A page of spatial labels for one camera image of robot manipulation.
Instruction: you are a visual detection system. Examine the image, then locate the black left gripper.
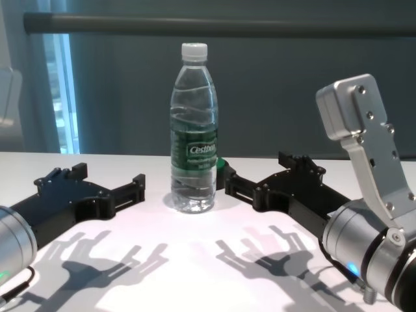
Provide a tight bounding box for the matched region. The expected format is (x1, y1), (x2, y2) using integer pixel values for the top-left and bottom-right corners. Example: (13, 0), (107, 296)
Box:
(9, 162), (146, 248)

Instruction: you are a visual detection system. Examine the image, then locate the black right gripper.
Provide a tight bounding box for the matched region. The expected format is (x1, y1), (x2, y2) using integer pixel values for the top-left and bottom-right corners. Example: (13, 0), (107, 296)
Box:
(224, 151), (352, 241)

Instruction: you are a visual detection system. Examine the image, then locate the clear water bottle green label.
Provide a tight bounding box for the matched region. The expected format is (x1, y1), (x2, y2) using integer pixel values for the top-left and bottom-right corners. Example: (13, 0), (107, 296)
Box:
(170, 42), (219, 215)

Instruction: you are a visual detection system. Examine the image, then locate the green YES button black base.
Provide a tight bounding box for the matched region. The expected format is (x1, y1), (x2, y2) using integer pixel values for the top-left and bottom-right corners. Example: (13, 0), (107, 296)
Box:
(214, 157), (237, 191)

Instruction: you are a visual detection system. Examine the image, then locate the grey handrail bar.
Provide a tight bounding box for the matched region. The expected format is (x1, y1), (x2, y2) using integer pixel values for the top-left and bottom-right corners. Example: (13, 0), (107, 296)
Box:
(23, 12), (416, 39)

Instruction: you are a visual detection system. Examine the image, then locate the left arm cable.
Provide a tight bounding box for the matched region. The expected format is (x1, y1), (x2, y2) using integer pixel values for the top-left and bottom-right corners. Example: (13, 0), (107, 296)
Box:
(0, 266), (35, 303)

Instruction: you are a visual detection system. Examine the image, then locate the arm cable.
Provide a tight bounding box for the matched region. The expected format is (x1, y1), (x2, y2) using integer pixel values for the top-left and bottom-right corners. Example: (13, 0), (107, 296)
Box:
(313, 265), (376, 305)
(0, 266), (35, 303)

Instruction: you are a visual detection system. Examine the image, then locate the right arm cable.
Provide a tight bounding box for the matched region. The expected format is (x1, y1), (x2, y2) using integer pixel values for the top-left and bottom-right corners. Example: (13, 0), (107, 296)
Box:
(313, 265), (376, 305)

